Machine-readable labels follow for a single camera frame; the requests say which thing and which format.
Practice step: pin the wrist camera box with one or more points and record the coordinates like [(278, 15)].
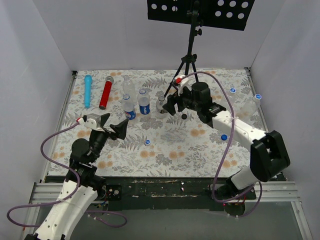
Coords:
[(93, 122), (179, 82)]

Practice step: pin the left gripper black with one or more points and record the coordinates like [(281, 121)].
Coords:
[(110, 131)]

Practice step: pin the black table front rail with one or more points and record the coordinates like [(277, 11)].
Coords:
[(155, 193)]

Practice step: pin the blue white cap left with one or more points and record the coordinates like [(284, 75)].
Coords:
[(147, 142)]

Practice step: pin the Pepsi bottle text label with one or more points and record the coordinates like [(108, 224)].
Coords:
[(144, 103)]

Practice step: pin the blue Pocari Sweat cap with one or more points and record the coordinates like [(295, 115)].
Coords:
[(258, 96)]

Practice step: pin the Pepsi bottle logo label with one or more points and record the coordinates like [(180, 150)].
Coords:
[(128, 107)]

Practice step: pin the small black-label clear bottle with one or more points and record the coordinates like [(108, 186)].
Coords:
[(161, 112)]

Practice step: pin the blue toy microphone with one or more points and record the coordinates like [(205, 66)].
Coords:
[(87, 90)]

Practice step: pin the black music stand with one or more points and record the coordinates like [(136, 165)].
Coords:
[(222, 14)]

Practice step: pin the red glitter toy microphone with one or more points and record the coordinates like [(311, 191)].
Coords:
[(106, 92)]

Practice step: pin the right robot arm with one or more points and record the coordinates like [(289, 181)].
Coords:
[(268, 153)]

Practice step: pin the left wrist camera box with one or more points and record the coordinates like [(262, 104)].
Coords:
[(93, 122)]

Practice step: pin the tall clear plastic bottle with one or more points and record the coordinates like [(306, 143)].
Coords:
[(128, 86)]

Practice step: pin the blue white bottle cap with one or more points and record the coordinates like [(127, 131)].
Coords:
[(232, 90)]

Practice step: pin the plain blue bottle cap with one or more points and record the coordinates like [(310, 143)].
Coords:
[(224, 137)]

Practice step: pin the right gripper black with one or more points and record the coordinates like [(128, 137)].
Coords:
[(180, 100)]

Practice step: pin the clear Pocari bottle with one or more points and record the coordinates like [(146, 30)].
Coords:
[(250, 107)]

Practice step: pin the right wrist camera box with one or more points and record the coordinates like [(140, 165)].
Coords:
[(179, 82)]

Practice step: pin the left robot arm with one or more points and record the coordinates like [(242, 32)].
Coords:
[(81, 185)]

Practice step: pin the floral tablecloth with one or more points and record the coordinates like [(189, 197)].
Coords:
[(178, 147)]

